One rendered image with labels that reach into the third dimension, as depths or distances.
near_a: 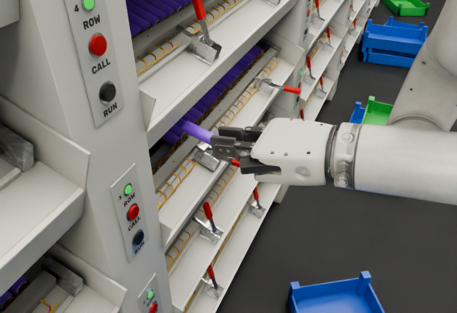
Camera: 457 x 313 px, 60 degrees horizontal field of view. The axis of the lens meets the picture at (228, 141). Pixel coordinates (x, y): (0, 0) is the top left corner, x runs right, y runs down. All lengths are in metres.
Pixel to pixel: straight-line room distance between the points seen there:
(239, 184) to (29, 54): 0.66
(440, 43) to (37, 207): 0.40
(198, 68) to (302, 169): 0.19
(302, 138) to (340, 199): 0.84
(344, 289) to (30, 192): 0.88
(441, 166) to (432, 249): 0.83
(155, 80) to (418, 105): 0.34
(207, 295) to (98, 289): 0.48
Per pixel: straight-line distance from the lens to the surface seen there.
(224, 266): 1.00
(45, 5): 0.31
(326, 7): 1.40
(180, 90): 0.50
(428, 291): 1.21
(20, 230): 0.36
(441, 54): 0.45
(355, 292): 1.13
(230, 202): 0.87
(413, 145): 0.49
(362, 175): 0.49
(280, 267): 1.14
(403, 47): 2.22
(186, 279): 0.76
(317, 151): 0.50
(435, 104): 0.57
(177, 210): 0.60
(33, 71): 0.33
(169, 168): 0.61
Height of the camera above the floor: 0.92
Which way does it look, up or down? 37 degrees down
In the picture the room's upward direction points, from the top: straight up
